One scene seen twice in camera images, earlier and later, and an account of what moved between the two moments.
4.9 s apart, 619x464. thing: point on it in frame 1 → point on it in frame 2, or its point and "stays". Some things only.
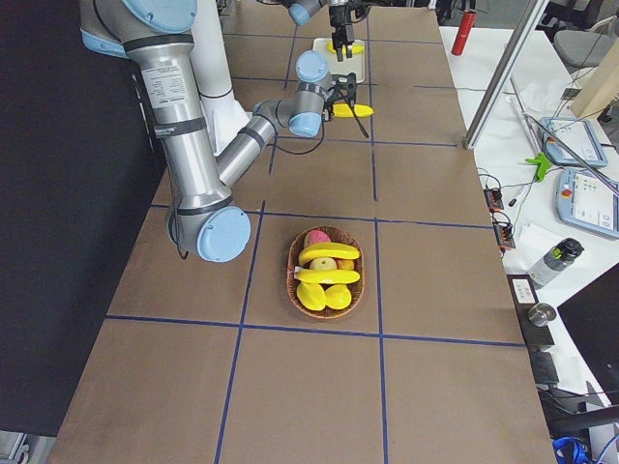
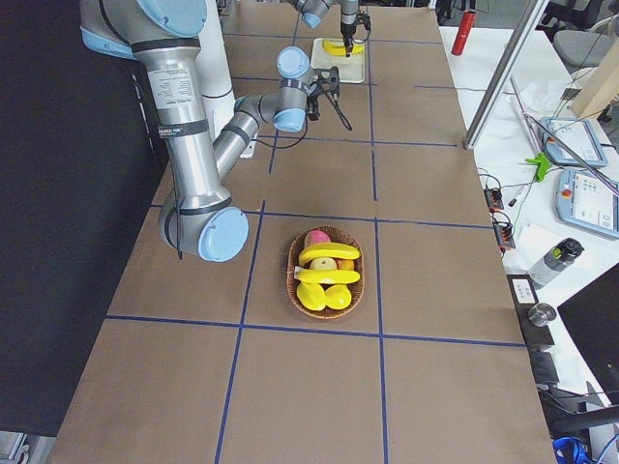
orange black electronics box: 494,199 stays
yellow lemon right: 338,297 stays
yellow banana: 327,250 stays
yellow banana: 344,110 → 335,49
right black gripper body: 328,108 → 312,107
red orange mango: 345,264 stays
